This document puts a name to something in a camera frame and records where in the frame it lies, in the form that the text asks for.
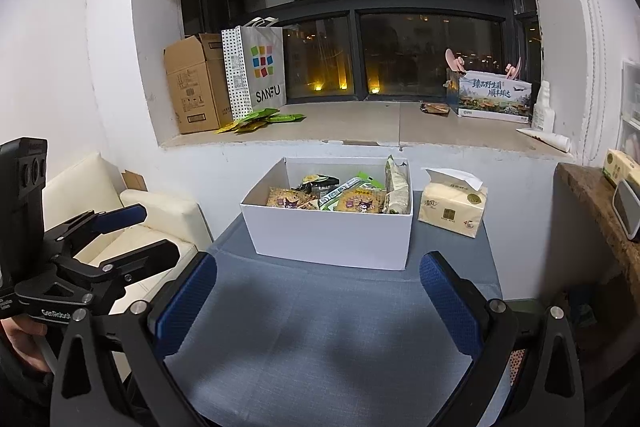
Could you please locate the dark blue gift bag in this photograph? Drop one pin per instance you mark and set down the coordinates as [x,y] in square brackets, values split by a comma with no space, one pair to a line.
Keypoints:
[454,89]

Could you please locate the pink plastic clip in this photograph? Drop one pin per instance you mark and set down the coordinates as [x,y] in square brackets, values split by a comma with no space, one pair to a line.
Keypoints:
[454,59]
[514,69]

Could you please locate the person's left hand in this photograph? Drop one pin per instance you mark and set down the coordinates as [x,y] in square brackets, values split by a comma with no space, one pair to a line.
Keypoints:
[22,342]

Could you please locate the white tube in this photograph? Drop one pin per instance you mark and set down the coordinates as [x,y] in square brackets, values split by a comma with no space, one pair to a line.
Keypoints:
[545,139]

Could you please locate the orange cookie packet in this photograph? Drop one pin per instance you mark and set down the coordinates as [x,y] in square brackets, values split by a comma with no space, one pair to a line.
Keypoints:
[290,199]
[359,201]

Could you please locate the brown cardboard box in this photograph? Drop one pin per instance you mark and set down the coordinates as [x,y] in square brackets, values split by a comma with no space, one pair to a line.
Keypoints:
[197,82]

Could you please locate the white plastic bottle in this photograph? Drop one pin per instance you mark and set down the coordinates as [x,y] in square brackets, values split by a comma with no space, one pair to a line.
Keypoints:
[542,109]

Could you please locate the white cardboard box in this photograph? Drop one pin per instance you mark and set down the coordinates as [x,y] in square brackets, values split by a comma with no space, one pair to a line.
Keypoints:
[330,237]

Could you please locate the small beige carton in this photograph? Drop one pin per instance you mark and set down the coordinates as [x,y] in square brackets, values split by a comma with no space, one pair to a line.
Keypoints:
[620,167]

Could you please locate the brown cardboard piece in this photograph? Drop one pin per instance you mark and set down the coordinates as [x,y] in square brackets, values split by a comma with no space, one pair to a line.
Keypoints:
[134,181]

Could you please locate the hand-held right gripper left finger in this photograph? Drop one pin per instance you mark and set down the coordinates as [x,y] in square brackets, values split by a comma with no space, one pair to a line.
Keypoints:
[185,302]

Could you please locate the pile of green sachets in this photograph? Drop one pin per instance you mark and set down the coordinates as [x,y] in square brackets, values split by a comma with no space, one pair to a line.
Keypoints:
[255,119]

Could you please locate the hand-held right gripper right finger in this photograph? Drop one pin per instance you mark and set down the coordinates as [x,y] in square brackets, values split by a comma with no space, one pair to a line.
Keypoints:
[450,302]

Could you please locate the white paper shopping bag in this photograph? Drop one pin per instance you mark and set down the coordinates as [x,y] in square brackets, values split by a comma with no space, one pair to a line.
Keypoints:
[260,67]

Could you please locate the small brown packet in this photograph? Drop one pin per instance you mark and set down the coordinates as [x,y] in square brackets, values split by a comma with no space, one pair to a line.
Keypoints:
[435,108]

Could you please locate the white grey speaker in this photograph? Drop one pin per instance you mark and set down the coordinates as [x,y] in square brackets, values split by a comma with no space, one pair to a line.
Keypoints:
[627,209]

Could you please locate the printed tissue box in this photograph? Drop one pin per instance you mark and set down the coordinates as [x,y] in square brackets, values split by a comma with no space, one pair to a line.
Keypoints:
[495,99]

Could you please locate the black snack packet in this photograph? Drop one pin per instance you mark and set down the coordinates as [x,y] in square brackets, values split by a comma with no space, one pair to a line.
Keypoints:
[320,184]

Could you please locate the clear plastic drawer unit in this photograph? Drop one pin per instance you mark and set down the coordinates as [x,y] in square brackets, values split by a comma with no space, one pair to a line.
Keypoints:
[631,107]

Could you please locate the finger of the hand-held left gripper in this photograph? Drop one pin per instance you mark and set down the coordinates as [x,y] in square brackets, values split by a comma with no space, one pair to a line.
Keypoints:
[117,216]
[145,257]

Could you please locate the beige nut snack packet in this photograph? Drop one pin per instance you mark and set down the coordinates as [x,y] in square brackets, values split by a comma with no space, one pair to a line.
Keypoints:
[397,187]

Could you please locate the green pea snack packet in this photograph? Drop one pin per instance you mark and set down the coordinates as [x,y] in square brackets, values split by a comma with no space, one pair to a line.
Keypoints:
[367,178]

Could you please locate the snack packets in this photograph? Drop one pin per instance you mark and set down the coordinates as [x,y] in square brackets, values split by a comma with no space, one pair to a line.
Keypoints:
[345,187]

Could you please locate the cream sofa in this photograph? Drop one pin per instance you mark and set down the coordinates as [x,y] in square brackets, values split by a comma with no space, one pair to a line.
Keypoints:
[150,217]

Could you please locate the beige tissue pack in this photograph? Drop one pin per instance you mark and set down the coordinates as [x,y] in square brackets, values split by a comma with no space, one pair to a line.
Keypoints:
[450,207]

